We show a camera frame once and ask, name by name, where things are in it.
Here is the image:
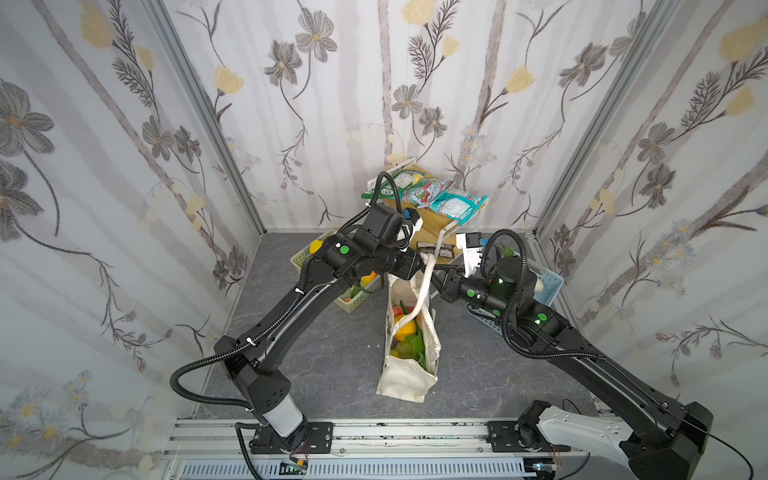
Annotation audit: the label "cream canvas grocery bag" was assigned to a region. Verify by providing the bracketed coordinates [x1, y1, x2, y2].
[377, 254, 442, 403]

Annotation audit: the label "orange green papaya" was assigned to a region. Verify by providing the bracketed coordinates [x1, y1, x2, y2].
[360, 272, 377, 287]

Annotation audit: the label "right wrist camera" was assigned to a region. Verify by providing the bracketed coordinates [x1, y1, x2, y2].
[456, 232, 488, 278]

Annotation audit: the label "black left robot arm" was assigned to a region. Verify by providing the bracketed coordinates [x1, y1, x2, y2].
[169, 172, 424, 452]

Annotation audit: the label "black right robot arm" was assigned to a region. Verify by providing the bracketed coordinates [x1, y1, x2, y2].
[432, 230, 715, 479]

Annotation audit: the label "round orange fruit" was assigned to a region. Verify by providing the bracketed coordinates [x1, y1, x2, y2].
[395, 321, 418, 342]

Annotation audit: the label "green snack bag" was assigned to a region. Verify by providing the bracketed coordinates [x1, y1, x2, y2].
[361, 170, 424, 200]

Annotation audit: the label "green cabbage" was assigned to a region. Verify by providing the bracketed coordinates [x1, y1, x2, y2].
[390, 335, 426, 365]

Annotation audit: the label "yellow wrinkled bell pepper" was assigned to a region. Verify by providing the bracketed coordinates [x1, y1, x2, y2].
[309, 240, 324, 255]

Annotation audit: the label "teal red snack bag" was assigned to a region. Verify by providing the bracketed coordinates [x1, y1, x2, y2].
[401, 177, 454, 208]

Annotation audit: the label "pale green perforated fruit basket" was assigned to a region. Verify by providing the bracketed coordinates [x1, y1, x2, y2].
[290, 229, 383, 314]

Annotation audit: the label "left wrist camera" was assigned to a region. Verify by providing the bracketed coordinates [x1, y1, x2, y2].
[363, 203, 422, 250]

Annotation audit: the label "teal white snack bag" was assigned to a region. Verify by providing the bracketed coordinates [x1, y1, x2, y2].
[429, 189, 488, 225]

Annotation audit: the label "brown chocolate bar wrapper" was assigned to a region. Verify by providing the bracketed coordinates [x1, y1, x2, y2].
[417, 242, 455, 260]

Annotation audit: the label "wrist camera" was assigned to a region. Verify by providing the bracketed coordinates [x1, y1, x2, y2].
[363, 203, 422, 250]
[456, 232, 488, 278]

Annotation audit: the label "light blue vegetable basket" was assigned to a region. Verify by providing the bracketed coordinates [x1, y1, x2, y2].
[467, 266, 565, 334]

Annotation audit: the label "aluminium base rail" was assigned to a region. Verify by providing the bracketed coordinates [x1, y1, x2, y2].
[158, 418, 667, 480]

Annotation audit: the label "white shelf rack with wood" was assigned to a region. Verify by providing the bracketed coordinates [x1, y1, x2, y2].
[380, 159, 488, 265]

